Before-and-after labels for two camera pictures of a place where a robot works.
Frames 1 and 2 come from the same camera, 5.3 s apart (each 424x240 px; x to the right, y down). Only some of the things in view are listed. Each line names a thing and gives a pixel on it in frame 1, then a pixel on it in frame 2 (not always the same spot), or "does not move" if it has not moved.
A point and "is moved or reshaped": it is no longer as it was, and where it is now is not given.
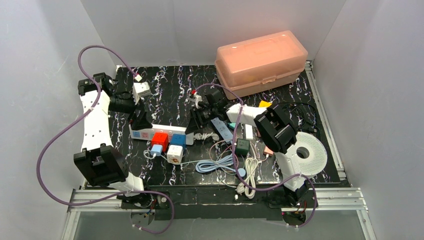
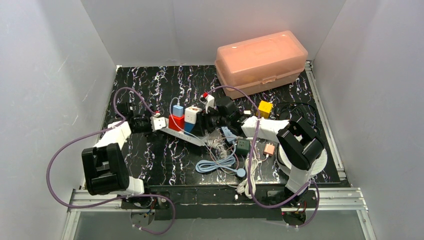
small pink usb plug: x=267 y=150 does not move
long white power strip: x=146 y=134 is moved or reshaped
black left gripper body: x=138 y=110 to x=145 y=123
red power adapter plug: x=160 y=138 to x=179 y=120
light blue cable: x=225 y=163 does not move
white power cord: x=250 y=177 does not move
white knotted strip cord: x=200 y=136 to x=215 y=143
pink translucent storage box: x=258 y=65 does not move
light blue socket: x=223 y=130 does not move
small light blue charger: x=156 y=149 to x=178 y=110
